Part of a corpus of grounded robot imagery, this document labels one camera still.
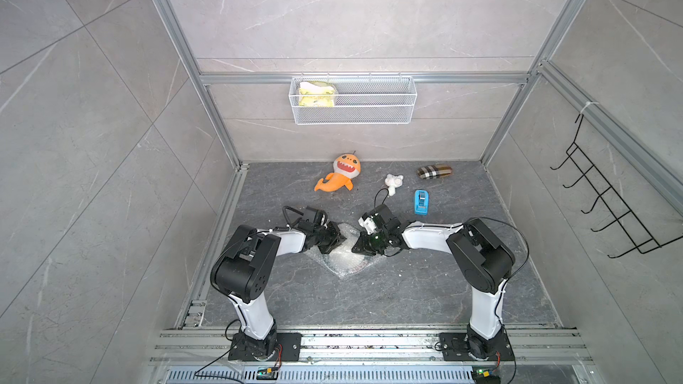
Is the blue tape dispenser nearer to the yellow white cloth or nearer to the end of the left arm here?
Answer: the end of the left arm

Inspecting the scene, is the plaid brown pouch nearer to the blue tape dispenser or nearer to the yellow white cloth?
the blue tape dispenser

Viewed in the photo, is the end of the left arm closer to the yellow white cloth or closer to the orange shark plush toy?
the orange shark plush toy

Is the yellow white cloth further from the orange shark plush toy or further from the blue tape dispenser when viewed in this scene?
the blue tape dispenser

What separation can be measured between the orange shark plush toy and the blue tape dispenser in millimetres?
269

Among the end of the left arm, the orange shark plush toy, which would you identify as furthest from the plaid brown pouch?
the end of the left arm

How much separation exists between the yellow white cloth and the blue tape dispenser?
50 centimetres

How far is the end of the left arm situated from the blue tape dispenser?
1.08 ft

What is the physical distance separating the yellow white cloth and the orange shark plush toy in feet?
0.94

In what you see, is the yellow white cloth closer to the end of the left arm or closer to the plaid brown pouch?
the end of the left arm

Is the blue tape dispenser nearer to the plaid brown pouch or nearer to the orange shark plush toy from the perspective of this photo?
the plaid brown pouch

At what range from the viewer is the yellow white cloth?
2.91 feet

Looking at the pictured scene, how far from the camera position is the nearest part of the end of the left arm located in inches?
31.1

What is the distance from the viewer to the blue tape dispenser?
104 centimetres

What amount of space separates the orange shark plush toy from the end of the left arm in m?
0.25
